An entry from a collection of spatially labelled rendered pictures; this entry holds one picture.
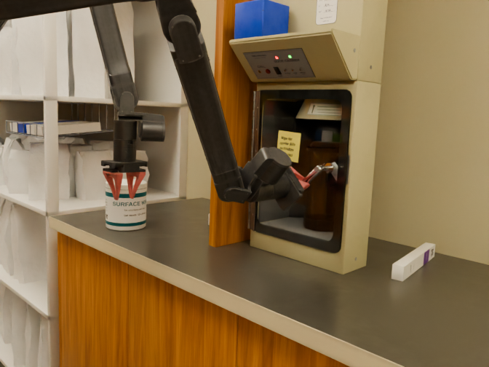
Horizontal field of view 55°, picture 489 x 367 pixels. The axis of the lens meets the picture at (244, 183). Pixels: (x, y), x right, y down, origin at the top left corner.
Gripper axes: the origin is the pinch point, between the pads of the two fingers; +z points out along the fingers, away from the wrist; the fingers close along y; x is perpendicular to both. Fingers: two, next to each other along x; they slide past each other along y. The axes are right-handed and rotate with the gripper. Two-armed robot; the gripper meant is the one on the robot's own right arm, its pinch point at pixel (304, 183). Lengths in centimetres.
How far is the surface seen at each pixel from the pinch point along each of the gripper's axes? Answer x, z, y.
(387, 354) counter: -10.8, -23.0, -41.1
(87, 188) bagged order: 99, 6, 69
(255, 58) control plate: -9.3, -2.7, 33.1
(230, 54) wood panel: -2.2, -0.5, 42.3
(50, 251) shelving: 105, -16, 45
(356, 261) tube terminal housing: 6.6, 11.7, -20.7
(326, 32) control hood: -29.3, -6.4, 19.3
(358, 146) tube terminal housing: -13.6, 7.9, 0.4
